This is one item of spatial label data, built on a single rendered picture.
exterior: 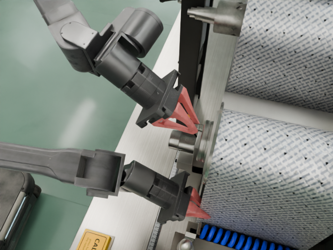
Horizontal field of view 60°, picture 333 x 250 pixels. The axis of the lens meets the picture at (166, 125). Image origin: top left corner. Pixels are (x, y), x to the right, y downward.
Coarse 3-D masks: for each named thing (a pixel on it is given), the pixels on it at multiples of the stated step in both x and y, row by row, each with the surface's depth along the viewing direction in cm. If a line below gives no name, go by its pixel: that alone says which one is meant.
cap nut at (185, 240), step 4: (184, 240) 58; (188, 240) 58; (180, 244) 58; (184, 244) 57; (188, 244) 57; (192, 244) 59; (180, 248) 58; (184, 248) 57; (188, 248) 57; (192, 248) 59
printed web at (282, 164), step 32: (256, 0) 51; (288, 0) 50; (320, 0) 49; (256, 32) 52; (288, 32) 50; (320, 32) 49; (256, 64) 57; (288, 64) 55; (320, 64) 53; (256, 96) 64; (288, 96) 61; (320, 96) 58; (224, 128) 45; (256, 128) 45; (288, 128) 45; (224, 160) 44; (256, 160) 43; (288, 160) 43; (320, 160) 42; (224, 192) 50; (256, 192) 47; (288, 192) 44; (320, 192) 43
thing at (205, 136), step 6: (204, 126) 48; (210, 126) 48; (204, 132) 48; (210, 132) 48; (204, 138) 47; (204, 144) 47; (198, 150) 48; (204, 150) 48; (198, 156) 48; (204, 156) 48; (204, 162) 50
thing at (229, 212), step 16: (208, 192) 52; (208, 208) 58; (224, 208) 56; (240, 208) 54; (256, 208) 52; (272, 208) 50; (208, 224) 65; (224, 224) 62; (240, 224) 59; (256, 224) 57; (272, 224) 55; (288, 224) 53; (304, 224) 51; (320, 224) 50; (272, 240) 61; (288, 240) 59; (304, 240) 57; (320, 240) 55
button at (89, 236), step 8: (88, 232) 73; (96, 232) 73; (80, 240) 72; (88, 240) 72; (96, 240) 72; (104, 240) 72; (80, 248) 71; (88, 248) 71; (96, 248) 71; (104, 248) 71
